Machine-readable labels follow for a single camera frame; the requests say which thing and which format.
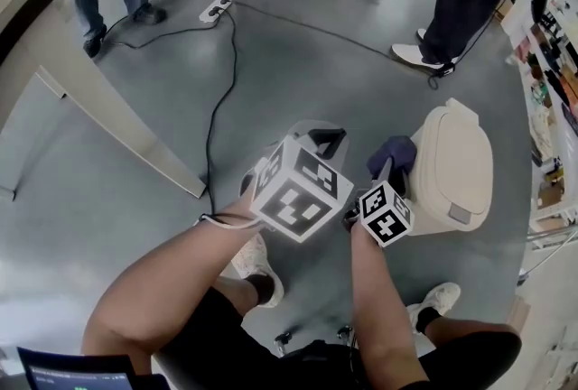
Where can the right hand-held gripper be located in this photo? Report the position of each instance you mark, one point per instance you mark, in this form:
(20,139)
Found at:
(386,216)

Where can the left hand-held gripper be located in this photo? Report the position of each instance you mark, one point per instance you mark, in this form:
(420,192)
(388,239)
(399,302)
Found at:
(293,207)

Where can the dark purple cloth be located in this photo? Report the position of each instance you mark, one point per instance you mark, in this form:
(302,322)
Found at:
(393,149)

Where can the beige plastic trash bin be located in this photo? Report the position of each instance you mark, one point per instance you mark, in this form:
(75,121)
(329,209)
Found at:
(451,162)

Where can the person's right forearm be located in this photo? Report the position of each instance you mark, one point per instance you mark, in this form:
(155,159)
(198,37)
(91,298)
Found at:
(384,302)

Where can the person's left forearm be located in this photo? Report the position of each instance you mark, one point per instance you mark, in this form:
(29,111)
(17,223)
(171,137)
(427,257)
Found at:
(171,271)

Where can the person's right white shoe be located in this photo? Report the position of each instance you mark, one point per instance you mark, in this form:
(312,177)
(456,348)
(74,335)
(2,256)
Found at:
(442,295)

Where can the person's white shoe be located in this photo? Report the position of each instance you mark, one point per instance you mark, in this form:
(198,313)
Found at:
(253,257)
(442,295)

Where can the person's right black sock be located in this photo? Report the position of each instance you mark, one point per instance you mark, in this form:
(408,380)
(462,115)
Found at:
(426,319)

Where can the person's black sock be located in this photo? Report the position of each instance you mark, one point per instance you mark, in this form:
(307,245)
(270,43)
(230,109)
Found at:
(426,319)
(264,289)

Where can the person's left white shoe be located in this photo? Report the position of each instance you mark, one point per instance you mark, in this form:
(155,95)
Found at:
(253,257)

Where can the person's left black sock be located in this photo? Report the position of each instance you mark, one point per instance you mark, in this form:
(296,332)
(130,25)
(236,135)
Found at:
(264,289)

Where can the person's right leg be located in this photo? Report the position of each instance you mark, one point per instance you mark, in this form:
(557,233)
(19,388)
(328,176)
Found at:
(469,331)

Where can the person's leg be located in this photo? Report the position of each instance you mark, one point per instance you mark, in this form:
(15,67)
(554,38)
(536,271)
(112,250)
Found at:
(235,293)
(469,331)

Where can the black rolling stool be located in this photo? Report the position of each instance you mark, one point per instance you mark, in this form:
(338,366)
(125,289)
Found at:
(282,338)

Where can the person's black shirt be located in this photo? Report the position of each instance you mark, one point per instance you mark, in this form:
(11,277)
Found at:
(316,365)

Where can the person's left leg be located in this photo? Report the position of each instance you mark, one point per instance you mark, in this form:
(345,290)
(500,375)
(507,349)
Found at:
(235,293)

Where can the white power strip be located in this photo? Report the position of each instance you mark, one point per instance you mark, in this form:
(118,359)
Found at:
(216,10)

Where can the white metal shelving rack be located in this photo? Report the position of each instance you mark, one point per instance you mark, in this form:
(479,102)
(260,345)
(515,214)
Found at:
(524,77)

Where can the person's black shorts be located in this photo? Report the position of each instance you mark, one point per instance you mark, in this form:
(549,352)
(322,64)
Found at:
(207,334)

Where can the black tablet holder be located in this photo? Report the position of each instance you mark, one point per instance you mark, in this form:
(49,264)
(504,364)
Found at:
(151,381)

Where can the black tablet screen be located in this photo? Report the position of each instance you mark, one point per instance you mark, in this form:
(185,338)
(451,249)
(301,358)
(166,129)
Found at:
(68,372)

